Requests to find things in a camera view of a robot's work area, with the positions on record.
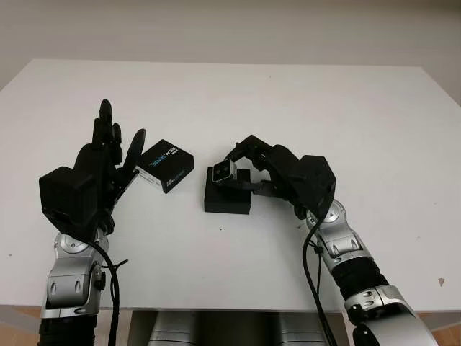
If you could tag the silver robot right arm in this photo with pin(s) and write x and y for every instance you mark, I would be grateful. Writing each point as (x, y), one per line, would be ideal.
(342, 245)

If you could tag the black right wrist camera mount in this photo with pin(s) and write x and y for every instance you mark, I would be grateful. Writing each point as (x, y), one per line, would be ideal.
(317, 180)

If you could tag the black printed box lid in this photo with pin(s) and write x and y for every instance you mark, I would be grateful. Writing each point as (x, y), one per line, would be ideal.
(165, 162)

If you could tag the grey robot lower body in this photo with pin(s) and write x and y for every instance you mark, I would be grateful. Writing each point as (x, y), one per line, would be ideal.
(216, 331)

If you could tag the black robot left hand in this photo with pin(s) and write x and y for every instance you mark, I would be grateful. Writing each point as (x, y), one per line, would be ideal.
(90, 158)

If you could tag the black camera box base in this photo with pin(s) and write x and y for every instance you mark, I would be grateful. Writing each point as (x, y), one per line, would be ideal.
(227, 205)

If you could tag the small silver depth camera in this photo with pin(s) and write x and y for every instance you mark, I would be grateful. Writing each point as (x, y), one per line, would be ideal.
(223, 172)

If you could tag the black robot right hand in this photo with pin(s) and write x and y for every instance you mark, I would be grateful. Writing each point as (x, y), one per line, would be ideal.
(282, 169)

